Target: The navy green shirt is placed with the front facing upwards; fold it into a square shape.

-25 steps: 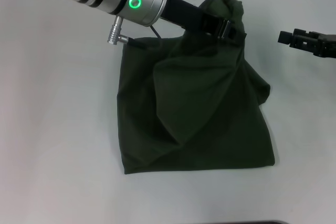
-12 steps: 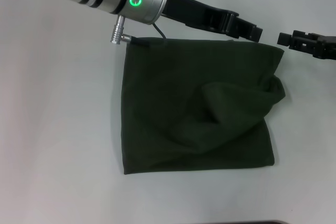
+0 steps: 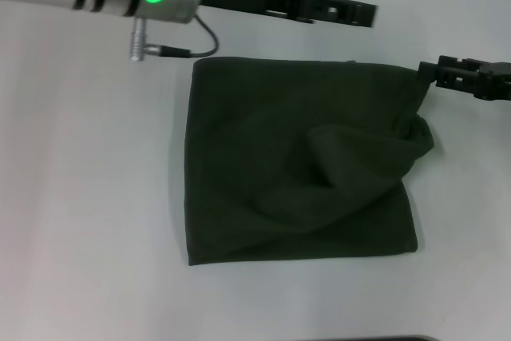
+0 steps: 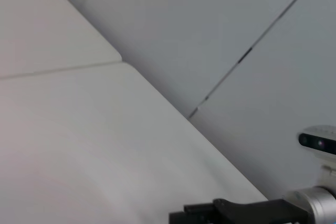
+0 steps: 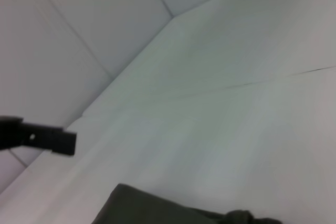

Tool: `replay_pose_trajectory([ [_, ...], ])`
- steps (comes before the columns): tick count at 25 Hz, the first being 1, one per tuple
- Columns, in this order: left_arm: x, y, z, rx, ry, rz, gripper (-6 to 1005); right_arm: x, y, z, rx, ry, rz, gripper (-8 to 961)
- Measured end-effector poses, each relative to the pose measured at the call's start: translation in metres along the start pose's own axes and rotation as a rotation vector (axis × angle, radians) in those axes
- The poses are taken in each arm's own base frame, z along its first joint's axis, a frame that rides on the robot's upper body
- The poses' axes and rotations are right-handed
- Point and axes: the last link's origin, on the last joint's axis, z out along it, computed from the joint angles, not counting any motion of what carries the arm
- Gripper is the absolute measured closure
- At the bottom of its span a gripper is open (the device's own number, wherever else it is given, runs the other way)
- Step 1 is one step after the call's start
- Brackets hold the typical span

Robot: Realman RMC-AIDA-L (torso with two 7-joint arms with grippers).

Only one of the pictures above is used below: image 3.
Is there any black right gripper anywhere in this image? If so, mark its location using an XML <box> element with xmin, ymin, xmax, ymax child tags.
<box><xmin>418</xmin><ymin>54</ymin><xmax>511</xmax><ymax>103</ymax></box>

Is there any dark green FREE t-shirt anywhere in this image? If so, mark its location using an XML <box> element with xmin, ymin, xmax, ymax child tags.
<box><xmin>185</xmin><ymin>55</ymin><xmax>435</xmax><ymax>267</ymax></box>

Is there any dark left gripper cable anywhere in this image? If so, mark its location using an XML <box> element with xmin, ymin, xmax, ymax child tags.
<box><xmin>161</xmin><ymin>15</ymin><xmax>220</xmax><ymax>59</ymax></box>

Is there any silver left cable connector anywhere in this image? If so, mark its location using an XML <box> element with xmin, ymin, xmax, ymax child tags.
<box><xmin>127</xmin><ymin>18</ymin><xmax>164</xmax><ymax>63</ymax></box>

